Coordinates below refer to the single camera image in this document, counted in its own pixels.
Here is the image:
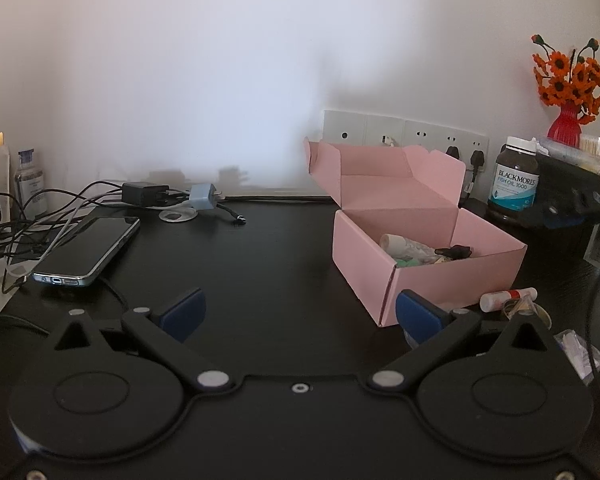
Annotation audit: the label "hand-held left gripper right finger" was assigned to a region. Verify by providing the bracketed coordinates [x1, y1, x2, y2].
[369, 289, 558, 394]

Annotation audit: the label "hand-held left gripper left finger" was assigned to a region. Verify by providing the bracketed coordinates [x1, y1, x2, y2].
[44, 287, 232, 394]

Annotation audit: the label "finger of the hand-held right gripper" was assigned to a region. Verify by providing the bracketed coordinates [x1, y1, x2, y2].
[537, 190, 578, 218]
[545, 211, 583, 228]

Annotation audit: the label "black hair clip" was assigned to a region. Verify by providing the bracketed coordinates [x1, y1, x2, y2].
[435, 244, 473, 260]

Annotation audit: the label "small white tube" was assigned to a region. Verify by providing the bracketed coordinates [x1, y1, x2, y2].
[380, 232, 416, 256]

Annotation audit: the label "white tube red label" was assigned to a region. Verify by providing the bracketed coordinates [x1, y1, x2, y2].
[479, 287, 538, 312]

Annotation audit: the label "round metal strainer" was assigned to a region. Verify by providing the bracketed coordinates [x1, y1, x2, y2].
[500, 300, 553, 331]

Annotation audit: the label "pink cardboard box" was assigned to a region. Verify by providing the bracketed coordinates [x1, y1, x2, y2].
[302, 136, 528, 328]

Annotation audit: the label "clear plastic packet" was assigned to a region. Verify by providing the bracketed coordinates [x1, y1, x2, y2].
[552, 329, 600, 386]

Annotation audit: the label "black desktop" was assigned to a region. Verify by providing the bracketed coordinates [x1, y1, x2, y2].
[0, 195, 600, 480]

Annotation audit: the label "black storage cabinet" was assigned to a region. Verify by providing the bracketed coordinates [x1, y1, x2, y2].
[534, 152, 600, 196]

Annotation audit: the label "brown supplement bottle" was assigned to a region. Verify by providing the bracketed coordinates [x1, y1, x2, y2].
[487, 136, 540, 223]

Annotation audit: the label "cotton swab box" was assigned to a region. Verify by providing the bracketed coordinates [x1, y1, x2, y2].
[579, 134, 600, 173]

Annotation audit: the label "clear plastic tray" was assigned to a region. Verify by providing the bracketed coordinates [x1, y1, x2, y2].
[532, 136, 600, 181]

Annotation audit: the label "red vase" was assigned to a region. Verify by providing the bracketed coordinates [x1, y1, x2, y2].
[546, 105, 582, 148]

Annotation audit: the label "black smartphone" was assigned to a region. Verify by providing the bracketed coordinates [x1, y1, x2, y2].
[31, 216, 142, 288]

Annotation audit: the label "light blue power adapter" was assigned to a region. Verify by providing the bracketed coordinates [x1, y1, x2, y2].
[189, 183, 224, 211]

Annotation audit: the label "orange artificial flowers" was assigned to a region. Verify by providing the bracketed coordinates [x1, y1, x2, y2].
[531, 34, 600, 126]

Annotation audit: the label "black power adapter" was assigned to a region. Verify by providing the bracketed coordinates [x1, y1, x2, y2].
[122, 181, 171, 207]

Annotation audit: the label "small clear bottle blue cap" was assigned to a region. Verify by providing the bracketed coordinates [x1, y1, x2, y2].
[14, 147, 48, 221]

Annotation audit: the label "white tube yellow cap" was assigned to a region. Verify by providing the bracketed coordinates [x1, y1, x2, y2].
[0, 131, 18, 221]

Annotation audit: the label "black charging cable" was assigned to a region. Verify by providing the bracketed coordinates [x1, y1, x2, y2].
[215, 202, 247, 227]

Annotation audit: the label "tangle of cables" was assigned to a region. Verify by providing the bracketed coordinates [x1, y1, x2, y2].
[0, 180, 131, 341]

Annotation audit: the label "white wall socket panel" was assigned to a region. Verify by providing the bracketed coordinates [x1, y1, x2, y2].
[322, 108, 490, 167]

